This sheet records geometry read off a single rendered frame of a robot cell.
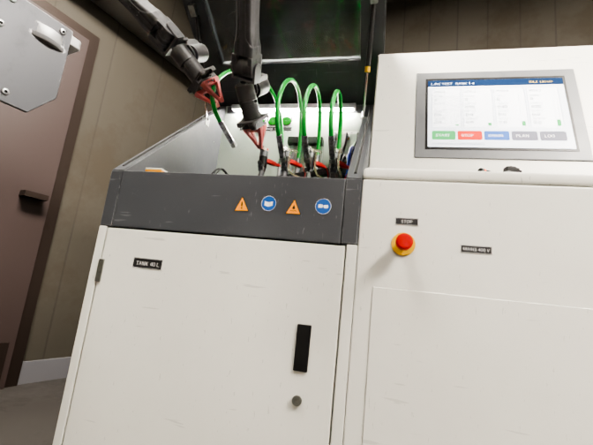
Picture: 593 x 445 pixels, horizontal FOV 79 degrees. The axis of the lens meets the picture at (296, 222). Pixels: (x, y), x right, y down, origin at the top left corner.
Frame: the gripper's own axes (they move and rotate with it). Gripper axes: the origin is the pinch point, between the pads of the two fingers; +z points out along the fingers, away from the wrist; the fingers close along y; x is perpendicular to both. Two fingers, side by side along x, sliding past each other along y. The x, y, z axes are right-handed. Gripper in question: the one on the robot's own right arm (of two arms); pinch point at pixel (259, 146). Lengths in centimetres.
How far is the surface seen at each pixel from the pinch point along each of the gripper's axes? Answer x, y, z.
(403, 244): -50, -33, 13
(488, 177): -66, -16, 6
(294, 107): 4.9, 41.5, -2.7
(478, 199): -64, -20, 9
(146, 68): 163, 127, -28
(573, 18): -119, 220, -1
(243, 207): -11.6, -32.4, 5.5
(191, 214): 2.1, -36.4, 5.3
